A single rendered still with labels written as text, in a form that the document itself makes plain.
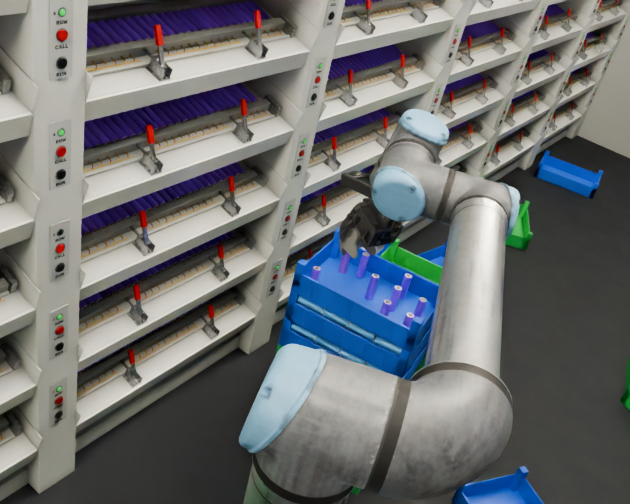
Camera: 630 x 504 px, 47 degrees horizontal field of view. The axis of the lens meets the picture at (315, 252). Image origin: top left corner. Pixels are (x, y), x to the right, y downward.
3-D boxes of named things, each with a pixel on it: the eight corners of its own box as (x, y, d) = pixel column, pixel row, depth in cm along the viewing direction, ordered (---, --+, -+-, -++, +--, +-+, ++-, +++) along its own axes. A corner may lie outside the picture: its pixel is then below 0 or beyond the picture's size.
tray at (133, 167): (287, 143, 174) (310, 98, 165) (77, 220, 130) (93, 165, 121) (232, 90, 178) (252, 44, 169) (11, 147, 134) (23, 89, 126)
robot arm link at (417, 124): (398, 124, 121) (409, 95, 128) (370, 176, 130) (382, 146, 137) (448, 148, 121) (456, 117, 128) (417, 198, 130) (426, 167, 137)
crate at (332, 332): (432, 334, 171) (443, 308, 167) (400, 380, 155) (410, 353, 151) (324, 279, 180) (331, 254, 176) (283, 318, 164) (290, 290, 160)
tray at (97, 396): (250, 324, 205) (268, 295, 196) (71, 436, 161) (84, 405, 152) (204, 275, 210) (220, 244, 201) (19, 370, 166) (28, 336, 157)
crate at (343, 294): (443, 308, 167) (453, 281, 162) (410, 353, 151) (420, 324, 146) (331, 254, 176) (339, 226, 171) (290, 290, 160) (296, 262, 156)
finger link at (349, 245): (342, 273, 148) (361, 243, 142) (329, 251, 151) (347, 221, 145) (353, 271, 150) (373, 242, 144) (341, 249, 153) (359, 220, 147)
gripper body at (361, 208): (362, 251, 141) (386, 209, 133) (343, 219, 145) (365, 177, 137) (393, 245, 145) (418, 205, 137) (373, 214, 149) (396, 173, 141)
